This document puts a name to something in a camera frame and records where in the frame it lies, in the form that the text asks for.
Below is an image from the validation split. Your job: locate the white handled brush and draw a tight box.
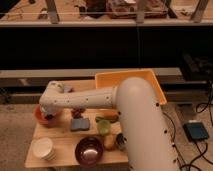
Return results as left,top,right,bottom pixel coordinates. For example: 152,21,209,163
44,114,53,120

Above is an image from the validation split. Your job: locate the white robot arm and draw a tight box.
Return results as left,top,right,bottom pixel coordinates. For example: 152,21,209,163
39,77,180,171

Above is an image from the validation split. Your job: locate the red orange bowl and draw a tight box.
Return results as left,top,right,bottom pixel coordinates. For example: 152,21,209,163
33,105,59,127

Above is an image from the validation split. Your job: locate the dark purple bowl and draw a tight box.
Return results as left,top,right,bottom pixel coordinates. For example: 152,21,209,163
75,136,103,167

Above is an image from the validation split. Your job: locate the yellow plastic bin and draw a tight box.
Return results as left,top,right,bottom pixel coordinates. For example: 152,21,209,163
95,69,167,105

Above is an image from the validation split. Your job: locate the green cucumber toy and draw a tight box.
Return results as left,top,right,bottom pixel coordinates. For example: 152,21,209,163
95,116,119,123

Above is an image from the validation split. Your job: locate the brown pine cone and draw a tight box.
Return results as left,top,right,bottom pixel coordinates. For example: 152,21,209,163
71,109,85,119

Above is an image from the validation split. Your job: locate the blue sponge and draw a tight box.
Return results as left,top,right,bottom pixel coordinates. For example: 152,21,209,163
70,118,90,132

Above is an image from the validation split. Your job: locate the yellow potato toy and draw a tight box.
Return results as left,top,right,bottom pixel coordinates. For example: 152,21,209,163
103,134,115,150

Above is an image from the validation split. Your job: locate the small metal cup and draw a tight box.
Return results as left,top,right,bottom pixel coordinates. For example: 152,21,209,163
116,133,125,151

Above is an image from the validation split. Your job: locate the wooden table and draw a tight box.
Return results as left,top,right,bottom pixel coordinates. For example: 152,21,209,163
25,80,128,168

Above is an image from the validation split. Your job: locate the black cable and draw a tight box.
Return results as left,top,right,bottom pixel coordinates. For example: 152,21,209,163
162,78,213,171

